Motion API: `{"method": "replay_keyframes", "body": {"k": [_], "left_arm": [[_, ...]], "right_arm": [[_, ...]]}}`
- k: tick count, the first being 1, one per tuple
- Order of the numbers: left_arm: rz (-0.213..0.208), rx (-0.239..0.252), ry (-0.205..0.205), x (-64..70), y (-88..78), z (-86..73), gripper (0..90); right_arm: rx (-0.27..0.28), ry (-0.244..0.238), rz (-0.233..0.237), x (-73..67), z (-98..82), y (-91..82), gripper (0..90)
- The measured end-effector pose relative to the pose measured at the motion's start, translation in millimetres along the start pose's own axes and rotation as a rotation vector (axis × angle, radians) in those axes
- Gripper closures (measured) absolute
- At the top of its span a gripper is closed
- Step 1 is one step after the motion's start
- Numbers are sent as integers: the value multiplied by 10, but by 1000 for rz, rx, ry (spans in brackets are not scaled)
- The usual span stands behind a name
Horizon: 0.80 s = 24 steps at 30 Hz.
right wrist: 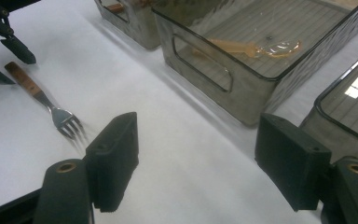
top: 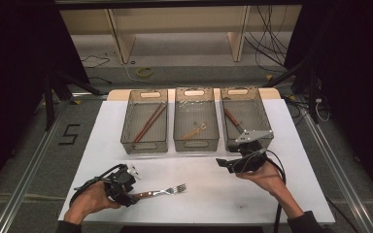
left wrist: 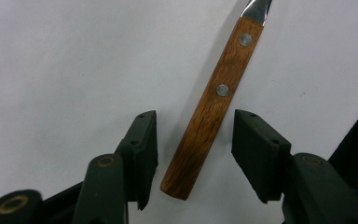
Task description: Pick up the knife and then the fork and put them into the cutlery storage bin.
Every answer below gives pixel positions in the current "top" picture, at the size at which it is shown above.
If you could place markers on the person's left hand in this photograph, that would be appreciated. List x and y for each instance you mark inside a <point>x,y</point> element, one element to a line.
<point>87,200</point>

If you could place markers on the light wooden table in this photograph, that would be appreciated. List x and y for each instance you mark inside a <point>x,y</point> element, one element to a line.
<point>116,94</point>

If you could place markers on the yellow tape roll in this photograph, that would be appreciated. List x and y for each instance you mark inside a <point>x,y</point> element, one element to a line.
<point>139,72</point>

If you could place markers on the black curtain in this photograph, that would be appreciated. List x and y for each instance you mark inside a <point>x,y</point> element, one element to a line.
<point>362,64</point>
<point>9,64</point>

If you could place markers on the person's right hand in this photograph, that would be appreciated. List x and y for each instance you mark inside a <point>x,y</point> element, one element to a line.
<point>267,179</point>

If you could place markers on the black metal stand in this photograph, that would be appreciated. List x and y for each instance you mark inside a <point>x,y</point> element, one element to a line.
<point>48,103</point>
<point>312,97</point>

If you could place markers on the brown wooden chopstick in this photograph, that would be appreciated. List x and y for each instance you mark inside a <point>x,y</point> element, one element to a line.
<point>155,119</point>
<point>149,122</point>

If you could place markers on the aluminium floor rail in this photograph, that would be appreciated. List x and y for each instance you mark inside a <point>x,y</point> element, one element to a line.
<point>29,171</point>
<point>333,168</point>

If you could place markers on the beige wooden desk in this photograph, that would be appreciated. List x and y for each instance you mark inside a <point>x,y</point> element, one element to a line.
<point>175,19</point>

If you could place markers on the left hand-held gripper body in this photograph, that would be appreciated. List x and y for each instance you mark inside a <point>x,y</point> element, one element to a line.
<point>119,184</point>

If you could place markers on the amber translucent plastic spoon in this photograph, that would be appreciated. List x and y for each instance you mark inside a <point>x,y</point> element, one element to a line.
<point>191,133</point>

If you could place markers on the grey translucent plastic bin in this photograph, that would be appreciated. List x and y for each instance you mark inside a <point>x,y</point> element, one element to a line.
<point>252,113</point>
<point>196,113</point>
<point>145,129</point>

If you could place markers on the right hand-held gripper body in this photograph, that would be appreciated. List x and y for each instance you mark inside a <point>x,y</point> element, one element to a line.
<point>254,135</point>

